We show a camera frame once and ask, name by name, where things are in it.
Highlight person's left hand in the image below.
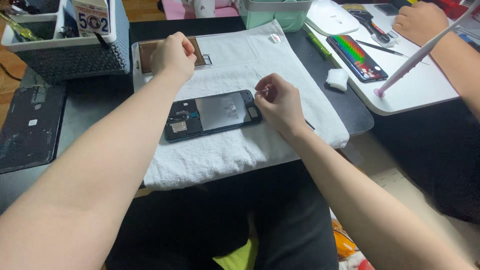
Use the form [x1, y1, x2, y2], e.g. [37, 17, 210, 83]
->
[150, 31, 197, 83]

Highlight person's right hand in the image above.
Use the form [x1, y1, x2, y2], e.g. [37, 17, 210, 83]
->
[254, 73, 308, 138]

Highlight brown phone back cover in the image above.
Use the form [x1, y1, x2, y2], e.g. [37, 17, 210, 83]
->
[137, 36, 207, 75]

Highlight pink cloth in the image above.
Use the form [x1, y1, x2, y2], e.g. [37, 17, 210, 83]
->
[161, 0, 241, 21]

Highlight white cotton pad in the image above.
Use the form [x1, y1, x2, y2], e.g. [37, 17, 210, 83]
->
[325, 68, 350, 92]

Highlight white towel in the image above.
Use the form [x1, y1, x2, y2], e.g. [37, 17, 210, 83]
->
[132, 19, 350, 191]

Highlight white labelled glue box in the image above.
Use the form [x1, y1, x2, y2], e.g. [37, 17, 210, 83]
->
[71, 0, 112, 37]

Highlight mint green container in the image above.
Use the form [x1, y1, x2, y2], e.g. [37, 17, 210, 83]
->
[238, 0, 314, 34]

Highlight phone with rainbow back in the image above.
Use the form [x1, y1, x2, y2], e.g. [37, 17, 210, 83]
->
[325, 34, 390, 83]

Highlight grey woven basket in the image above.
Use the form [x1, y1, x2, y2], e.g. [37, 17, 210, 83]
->
[14, 0, 131, 84]

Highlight white rounded lamp base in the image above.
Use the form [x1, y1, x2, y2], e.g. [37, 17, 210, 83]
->
[305, 0, 361, 37]

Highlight thin black probe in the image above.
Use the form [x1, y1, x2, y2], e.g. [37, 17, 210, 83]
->
[355, 39, 430, 66]

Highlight clear plastic piece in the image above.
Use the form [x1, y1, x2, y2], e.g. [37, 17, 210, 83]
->
[371, 30, 400, 49]

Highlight dark grey phone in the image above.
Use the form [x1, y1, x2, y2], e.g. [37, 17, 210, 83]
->
[373, 3, 400, 17]

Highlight white stick pink suction cup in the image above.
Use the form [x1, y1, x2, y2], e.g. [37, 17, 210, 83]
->
[373, 0, 480, 99]

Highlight white divided tray insert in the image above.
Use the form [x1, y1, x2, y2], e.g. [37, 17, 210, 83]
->
[1, 0, 118, 53]

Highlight orange packet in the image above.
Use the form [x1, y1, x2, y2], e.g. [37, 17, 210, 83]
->
[331, 219, 357, 260]

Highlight black work mat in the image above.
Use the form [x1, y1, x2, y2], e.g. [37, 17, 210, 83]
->
[0, 83, 68, 175]

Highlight person's black trousers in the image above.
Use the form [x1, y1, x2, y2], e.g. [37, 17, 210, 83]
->
[104, 160, 340, 270]

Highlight yellow green cloth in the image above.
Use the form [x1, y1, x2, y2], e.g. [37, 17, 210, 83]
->
[212, 235, 260, 270]

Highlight red box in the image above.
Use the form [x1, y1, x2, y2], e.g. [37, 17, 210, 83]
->
[430, 0, 480, 20]

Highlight opened dark phone frame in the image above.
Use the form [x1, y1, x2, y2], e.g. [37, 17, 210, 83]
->
[163, 89, 263, 143]

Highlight green handled screwdriver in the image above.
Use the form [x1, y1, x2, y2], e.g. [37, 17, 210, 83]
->
[302, 23, 333, 61]

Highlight black handled brush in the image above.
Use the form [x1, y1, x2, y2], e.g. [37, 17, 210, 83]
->
[341, 4, 392, 44]

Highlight yellow handled screwdriver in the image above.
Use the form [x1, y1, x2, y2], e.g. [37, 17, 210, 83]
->
[0, 12, 43, 42]

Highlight black cable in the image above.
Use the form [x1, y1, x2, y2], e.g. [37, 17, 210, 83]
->
[0, 62, 22, 82]

